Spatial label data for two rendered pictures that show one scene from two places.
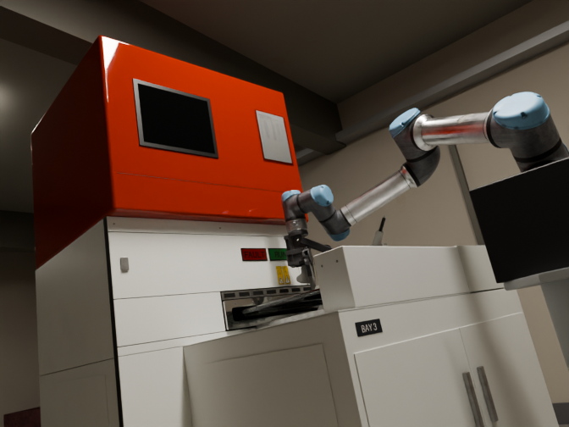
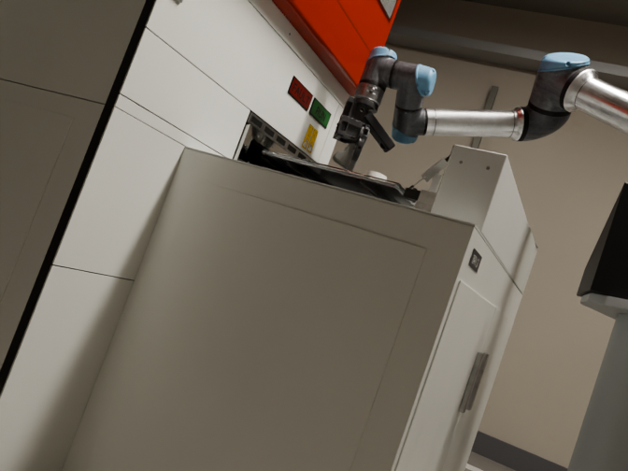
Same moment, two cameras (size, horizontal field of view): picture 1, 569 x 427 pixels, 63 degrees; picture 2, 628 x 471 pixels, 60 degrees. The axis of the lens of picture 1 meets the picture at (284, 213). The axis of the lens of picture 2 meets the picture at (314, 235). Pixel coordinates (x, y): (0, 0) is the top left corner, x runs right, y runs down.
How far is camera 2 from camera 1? 0.48 m
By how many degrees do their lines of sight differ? 20
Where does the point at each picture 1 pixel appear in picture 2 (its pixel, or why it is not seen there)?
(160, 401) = (131, 194)
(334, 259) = (484, 164)
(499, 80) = not seen: hidden behind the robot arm
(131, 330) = (144, 84)
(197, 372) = (194, 188)
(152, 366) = (144, 147)
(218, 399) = (212, 235)
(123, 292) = (160, 27)
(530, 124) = not seen: outside the picture
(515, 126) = not seen: outside the picture
